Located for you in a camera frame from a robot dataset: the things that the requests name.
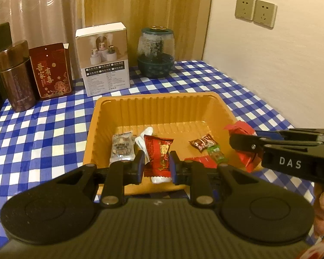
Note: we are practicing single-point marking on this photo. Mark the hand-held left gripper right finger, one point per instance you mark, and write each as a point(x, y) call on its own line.
point(173, 168)

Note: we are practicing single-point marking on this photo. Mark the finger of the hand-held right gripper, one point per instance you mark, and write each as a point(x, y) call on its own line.
point(291, 133)
point(248, 143)

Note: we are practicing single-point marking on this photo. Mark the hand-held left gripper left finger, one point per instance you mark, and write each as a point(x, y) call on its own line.
point(140, 167)

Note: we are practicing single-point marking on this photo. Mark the large red snack packet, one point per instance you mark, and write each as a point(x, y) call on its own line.
point(241, 128)

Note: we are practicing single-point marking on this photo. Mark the red snack packet white edge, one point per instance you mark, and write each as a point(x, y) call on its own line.
point(158, 153)

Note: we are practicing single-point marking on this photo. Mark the clear grey snack packet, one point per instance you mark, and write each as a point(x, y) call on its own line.
point(121, 145)

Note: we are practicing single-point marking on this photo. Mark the dark red printed candy packet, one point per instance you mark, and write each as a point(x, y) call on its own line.
point(202, 162)
point(202, 141)

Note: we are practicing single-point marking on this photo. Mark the green candy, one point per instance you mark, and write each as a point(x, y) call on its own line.
point(217, 155)

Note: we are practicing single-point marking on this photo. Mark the orange plastic tray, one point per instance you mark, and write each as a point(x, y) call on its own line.
point(164, 113)

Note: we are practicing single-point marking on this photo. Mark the white green candy wrapper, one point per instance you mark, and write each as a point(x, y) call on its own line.
point(145, 132)

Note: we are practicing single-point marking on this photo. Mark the blue white checkered tablecloth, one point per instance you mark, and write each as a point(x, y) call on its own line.
point(56, 129)

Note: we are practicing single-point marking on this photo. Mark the white product box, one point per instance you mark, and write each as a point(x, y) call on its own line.
point(105, 59)

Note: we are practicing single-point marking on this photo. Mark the glass jar teal base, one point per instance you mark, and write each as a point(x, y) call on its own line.
point(156, 54)

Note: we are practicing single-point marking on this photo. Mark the red patterned gift box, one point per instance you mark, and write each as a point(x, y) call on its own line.
point(52, 70)

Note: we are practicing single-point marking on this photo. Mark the brown metal thermos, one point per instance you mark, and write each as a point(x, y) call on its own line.
point(16, 78)

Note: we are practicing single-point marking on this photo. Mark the wooden door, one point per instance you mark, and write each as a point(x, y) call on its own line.
point(151, 2)

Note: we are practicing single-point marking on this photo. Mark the dark chair back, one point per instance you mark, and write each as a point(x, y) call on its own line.
point(0, 67)

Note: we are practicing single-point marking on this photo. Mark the beige curtain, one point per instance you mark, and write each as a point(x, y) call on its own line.
point(37, 8)

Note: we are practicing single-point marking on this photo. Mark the beige wall socket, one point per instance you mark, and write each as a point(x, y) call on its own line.
point(244, 8)
point(264, 13)

